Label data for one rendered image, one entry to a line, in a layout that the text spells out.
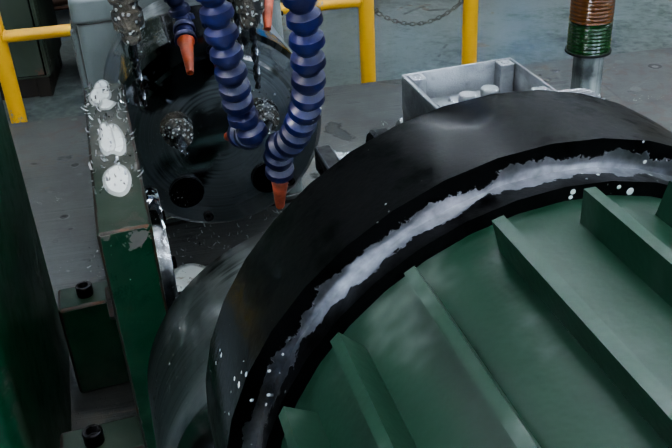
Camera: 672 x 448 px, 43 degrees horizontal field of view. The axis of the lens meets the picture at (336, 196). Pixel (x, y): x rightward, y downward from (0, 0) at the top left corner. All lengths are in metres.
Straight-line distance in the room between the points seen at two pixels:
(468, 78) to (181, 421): 0.50
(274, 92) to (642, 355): 0.85
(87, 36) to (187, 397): 0.74
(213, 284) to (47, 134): 1.16
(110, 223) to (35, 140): 1.04
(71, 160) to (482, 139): 1.38
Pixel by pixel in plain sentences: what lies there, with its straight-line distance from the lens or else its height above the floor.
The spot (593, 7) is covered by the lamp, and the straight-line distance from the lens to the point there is 1.21.
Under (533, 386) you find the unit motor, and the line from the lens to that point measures 0.17.
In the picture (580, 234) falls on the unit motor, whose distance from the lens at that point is 0.20.
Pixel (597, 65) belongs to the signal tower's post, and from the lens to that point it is 1.26.
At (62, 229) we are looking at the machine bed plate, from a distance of 1.36.
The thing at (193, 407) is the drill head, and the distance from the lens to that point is 0.51.
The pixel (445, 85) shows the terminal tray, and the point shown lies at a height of 1.13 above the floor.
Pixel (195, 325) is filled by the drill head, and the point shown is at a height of 1.13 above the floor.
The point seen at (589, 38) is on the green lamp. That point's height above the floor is 1.06.
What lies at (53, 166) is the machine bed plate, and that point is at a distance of 1.56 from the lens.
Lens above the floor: 1.46
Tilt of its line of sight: 30 degrees down
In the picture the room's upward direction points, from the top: 3 degrees counter-clockwise
